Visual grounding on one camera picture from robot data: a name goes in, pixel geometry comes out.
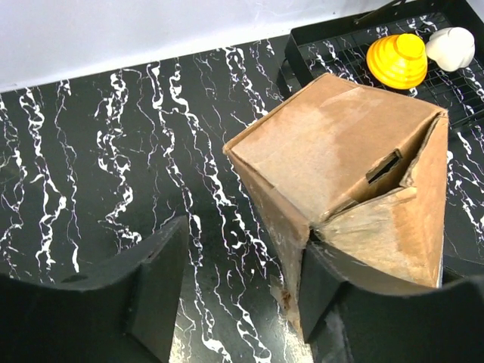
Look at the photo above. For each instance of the black drain tray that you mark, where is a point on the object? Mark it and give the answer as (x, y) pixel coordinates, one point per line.
(340, 47)

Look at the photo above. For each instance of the yellow plastic cup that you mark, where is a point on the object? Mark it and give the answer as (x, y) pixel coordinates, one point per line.
(398, 61)

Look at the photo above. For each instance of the white small cup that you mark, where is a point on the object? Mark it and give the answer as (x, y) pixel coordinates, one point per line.
(452, 48)

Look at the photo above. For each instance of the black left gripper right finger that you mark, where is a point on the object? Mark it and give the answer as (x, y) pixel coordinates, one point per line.
(351, 312)

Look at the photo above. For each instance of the brown cardboard express box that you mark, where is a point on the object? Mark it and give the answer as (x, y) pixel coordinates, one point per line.
(362, 168)

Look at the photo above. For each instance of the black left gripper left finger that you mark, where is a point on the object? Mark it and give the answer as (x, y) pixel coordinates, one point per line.
(120, 310)

